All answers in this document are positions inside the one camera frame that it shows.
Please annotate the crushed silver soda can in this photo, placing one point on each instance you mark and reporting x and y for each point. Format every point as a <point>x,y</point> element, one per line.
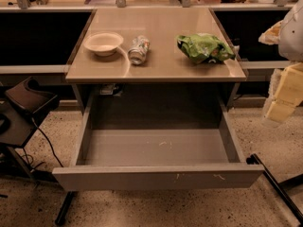
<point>140,46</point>

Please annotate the white paper bowl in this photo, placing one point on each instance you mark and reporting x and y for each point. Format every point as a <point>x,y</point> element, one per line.
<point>104,43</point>

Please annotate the open grey top drawer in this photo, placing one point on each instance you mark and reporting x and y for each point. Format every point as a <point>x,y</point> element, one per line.
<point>127,143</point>

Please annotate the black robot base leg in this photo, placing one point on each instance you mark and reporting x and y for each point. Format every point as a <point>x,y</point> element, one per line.
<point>282,188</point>

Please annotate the black cabinet foot bar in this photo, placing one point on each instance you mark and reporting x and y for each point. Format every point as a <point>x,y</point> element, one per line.
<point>60,219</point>

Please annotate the black side stand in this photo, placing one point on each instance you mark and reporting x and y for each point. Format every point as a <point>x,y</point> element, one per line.
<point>22,112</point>

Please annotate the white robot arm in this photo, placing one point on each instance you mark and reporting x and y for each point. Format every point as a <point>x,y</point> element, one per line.
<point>290,44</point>

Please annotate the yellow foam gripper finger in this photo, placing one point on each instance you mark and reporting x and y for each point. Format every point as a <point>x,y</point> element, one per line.
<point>285,93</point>
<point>271,35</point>

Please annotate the green rice chip bag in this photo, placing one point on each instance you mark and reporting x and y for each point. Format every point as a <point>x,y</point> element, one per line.
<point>205,47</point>

